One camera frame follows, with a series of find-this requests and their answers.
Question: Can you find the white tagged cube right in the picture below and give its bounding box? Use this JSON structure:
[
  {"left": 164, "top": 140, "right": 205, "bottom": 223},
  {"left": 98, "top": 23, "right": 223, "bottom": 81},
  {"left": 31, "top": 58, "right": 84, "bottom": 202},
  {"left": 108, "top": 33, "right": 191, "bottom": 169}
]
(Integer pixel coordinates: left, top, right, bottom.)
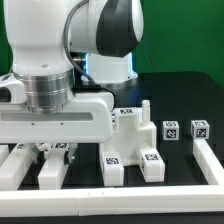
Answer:
[{"left": 191, "top": 120, "right": 210, "bottom": 139}]

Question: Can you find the white tagged cube left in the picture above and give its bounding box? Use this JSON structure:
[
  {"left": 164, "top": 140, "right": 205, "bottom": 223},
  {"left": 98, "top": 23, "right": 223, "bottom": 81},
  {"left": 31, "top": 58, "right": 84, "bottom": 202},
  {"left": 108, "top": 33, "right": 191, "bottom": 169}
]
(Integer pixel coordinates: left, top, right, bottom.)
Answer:
[{"left": 162, "top": 121, "right": 179, "bottom": 140}]

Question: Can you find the white chair back frame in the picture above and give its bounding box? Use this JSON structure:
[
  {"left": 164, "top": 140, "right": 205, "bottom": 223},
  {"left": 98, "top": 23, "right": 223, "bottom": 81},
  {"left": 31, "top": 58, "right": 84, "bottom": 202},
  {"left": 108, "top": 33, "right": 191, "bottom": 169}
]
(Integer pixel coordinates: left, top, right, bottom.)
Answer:
[{"left": 0, "top": 143, "right": 70, "bottom": 191}]

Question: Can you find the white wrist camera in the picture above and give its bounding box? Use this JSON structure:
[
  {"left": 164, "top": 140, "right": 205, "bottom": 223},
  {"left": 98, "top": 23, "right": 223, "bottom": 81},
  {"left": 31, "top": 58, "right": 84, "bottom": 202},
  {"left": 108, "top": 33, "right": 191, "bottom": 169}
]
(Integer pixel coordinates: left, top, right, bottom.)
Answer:
[{"left": 0, "top": 73, "right": 27, "bottom": 105}]

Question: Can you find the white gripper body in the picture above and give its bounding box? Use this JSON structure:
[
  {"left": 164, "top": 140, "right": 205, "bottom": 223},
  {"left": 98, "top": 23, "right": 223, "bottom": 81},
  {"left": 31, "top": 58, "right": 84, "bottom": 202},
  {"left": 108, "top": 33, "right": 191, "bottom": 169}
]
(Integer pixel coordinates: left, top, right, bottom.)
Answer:
[{"left": 0, "top": 92, "right": 114, "bottom": 144}]

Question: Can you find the white U-shaped obstacle fence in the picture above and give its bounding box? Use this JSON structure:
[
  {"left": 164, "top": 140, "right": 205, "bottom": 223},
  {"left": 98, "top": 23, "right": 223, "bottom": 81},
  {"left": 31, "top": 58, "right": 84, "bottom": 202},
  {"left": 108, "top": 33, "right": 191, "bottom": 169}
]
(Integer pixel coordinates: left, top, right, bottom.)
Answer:
[{"left": 0, "top": 140, "right": 224, "bottom": 217}]

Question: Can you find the grey braided cable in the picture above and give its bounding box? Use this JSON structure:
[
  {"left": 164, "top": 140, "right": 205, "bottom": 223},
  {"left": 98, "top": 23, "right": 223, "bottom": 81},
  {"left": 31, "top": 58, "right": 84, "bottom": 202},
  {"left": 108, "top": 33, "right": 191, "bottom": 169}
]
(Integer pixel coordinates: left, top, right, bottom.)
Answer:
[{"left": 63, "top": 0, "right": 104, "bottom": 93}]

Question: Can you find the white part at left edge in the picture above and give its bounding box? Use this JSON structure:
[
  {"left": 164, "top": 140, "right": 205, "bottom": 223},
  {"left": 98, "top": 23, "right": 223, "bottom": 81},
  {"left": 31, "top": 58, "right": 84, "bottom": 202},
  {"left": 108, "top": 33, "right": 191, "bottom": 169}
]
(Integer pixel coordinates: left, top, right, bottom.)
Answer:
[{"left": 0, "top": 145, "right": 9, "bottom": 167}]

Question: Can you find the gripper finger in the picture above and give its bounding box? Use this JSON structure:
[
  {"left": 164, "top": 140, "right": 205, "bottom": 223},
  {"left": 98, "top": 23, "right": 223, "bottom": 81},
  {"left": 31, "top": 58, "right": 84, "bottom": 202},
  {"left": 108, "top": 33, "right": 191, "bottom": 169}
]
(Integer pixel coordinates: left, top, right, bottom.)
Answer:
[
  {"left": 64, "top": 143, "right": 78, "bottom": 165},
  {"left": 27, "top": 143, "right": 48, "bottom": 164}
]

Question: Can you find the white tagged cube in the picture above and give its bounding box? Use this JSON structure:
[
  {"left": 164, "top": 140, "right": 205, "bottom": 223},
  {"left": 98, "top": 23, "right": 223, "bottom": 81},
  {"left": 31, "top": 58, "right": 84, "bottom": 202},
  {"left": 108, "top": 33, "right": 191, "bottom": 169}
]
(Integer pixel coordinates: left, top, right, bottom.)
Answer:
[
  {"left": 191, "top": 120, "right": 210, "bottom": 139},
  {"left": 162, "top": 121, "right": 179, "bottom": 140}
]

